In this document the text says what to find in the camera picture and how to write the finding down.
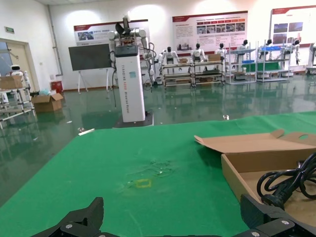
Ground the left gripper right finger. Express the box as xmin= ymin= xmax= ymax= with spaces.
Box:
xmin=236 ymin=194 xmax=316 ymax=237

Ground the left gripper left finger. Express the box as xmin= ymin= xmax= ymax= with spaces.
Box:
xmin=32 ymin=197 xmax=107 ymax=237

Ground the black power cable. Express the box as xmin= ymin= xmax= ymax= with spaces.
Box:
xmin=256 ymin=152 xmax=316 ymax=211

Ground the open brown cardboard box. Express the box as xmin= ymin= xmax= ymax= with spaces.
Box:
xmin=194 ymin=129 xmax=316 ymax=237

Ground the red box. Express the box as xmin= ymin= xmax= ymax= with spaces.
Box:
xmin=50 ymin=80 xmax=64 ymax=93

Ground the green table cloth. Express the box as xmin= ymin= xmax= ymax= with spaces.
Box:
xmin=0 ymin=111 xmax=316 ymax=237

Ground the open cardboard carton on floor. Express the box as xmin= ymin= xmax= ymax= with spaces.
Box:
xmin=31 ymin=92 xmax=65 ymax=114

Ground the white tube rack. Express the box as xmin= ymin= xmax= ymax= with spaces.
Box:
xmin=0 ymin=83 xmax=38 ymax=129

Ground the tall metal shelf rack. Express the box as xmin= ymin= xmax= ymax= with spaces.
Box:
xmin=225 ymin=42 xmax=257 ymax=85
xmin=255 ymin=40 xmax=295 ymax=83

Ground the closed brown cardboard carton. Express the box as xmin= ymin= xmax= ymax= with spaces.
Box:
xmin=0 ymin=75 xmax=24 ymax=90

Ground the low metal shelf rack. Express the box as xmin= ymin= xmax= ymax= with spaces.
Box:
xmin=160 ymin=62 xmax=194 ymax=87
xmin=192 ymin=59 xmax=226 ymax=86

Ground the dark display screen on stand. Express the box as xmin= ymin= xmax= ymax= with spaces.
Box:
xmin=68 ymin=43 xmax=113 ymax=93

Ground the small round-headed white robot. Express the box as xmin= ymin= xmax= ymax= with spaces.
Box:
xmin=9 ymin=64 xmax=32 ymax=86

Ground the beige door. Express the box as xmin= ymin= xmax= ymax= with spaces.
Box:
xmin=0 ymin=38 xmax=40 ymax=94

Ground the grey wall pipe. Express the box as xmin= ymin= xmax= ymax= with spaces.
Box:
xmin=46 ymin=4 xmax=64 ymax=78

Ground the wall poster with red header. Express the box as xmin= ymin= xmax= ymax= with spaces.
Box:
xmin=73 ymin=19 xmax=149 ymax=46

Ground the wide wall poster with photos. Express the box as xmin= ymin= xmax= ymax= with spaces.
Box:
xmin=172 ymin=10 xmax=248 ymax=54

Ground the wall poster with dark photos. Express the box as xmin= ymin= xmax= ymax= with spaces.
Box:
xmin=270 ymin=5 xmax=316 ymax=48

